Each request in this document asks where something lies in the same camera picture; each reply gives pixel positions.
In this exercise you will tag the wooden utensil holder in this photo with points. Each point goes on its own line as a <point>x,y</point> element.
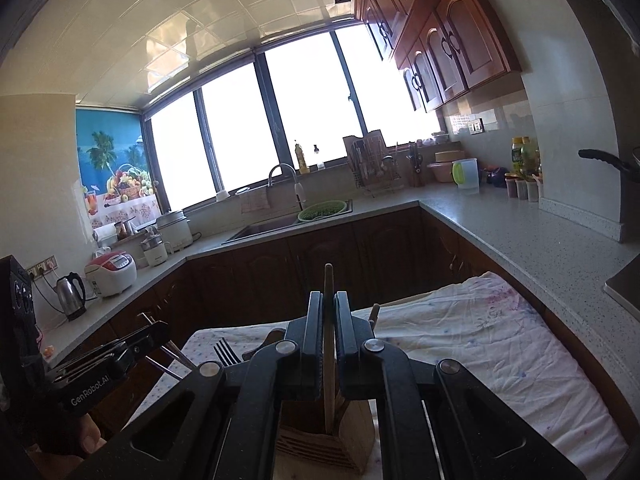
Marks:
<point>348,445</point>

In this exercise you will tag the lower wooden cabinets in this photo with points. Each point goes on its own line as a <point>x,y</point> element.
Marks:
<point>388,252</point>

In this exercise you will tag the yellow detergent bottle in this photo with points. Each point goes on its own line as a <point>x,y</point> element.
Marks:
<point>302,165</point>

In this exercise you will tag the person's left hand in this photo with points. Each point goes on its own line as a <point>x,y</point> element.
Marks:
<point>56,467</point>

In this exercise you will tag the paper towel roll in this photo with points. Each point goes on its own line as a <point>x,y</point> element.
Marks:
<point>105,235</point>

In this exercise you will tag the spice jars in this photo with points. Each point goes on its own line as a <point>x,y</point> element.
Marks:
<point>527,188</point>

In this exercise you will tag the black wok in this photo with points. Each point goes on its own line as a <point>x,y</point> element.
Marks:
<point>630,172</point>

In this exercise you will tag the small white cooker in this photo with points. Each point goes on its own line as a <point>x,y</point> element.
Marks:
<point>154,250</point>

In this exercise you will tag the pink container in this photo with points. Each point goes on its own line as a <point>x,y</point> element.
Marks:
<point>442,166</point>

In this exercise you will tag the white red rice cooker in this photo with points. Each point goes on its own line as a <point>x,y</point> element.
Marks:
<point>111,274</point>

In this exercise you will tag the green colander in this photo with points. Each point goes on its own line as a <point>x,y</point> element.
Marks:
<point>322,210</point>

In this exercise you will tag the upper wooden cabinets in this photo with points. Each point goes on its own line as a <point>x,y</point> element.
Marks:
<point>443,48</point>

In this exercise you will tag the pink hanging cloth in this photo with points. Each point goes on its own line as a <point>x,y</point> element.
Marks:
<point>254,200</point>

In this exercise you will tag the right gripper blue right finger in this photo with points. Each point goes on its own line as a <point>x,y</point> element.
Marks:
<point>437,421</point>

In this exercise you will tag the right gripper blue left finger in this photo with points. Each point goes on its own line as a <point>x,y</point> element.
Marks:
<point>219,422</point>

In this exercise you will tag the tropical fruit poster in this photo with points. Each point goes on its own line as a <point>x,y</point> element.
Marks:
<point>114,170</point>

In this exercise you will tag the wall power outlet strip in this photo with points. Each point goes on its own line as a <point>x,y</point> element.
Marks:
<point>43,267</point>

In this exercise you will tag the oil bottles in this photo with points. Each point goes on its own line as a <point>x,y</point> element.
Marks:
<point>524,158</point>

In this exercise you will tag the steel electric kettle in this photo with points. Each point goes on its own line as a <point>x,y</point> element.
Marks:
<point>72,295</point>

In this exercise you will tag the long steel chopstick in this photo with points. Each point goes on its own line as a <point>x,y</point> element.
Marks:
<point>162,368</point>

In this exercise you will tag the tall white cooker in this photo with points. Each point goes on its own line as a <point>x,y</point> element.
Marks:
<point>174,230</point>

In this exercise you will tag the kitchen sink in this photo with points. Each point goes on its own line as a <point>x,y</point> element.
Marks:
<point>276,224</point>

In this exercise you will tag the steel fork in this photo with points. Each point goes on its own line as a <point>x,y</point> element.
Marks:
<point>225,353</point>

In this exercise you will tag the white dotted tablecloth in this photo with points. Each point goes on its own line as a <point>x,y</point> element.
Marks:
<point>487,326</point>

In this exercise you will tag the dish rack with boards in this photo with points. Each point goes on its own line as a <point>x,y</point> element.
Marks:
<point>372,163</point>

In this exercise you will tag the wooden cabinets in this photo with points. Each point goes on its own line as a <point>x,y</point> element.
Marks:
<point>443,48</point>
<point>388,252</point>

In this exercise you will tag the clear jug green lid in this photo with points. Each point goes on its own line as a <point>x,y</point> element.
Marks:
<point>466,175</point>

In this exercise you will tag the gas stove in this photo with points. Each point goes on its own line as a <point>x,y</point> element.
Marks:
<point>624,287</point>

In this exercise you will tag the kitchen faucet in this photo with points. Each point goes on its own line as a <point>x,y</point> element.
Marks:
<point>289,176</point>

